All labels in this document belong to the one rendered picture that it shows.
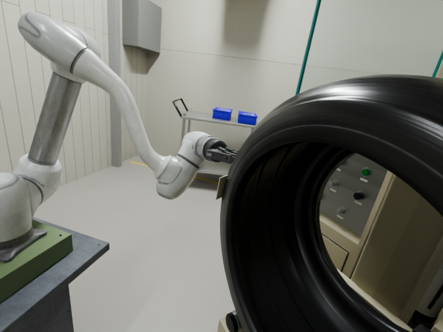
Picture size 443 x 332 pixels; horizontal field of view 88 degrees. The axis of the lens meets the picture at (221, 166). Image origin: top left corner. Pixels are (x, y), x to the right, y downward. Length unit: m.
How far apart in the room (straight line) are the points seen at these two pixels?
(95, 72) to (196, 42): 3.26
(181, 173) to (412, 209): 0.66
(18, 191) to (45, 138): 0.22
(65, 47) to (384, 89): 0.82
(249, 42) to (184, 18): 1.09
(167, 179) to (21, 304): 0.64
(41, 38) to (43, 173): 0.54
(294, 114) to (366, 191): 0.79
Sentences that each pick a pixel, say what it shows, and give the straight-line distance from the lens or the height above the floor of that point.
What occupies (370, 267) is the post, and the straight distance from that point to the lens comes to 0.78.
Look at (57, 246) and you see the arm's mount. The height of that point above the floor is 0.73.
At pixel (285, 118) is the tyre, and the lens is 0.37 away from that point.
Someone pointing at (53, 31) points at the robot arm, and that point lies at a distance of 0.92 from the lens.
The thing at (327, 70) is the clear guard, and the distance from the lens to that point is 1.21.
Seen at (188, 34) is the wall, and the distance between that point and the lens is 4.13.
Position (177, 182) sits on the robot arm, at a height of 1.08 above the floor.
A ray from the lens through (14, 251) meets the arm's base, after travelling 1.17.
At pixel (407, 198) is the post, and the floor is 1.24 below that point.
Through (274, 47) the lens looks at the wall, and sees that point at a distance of 3.77.
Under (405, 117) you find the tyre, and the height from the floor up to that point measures 1.42.
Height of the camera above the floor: 1.43
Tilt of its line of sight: 20 degrees down
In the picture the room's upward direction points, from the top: 8 degrees clockwise
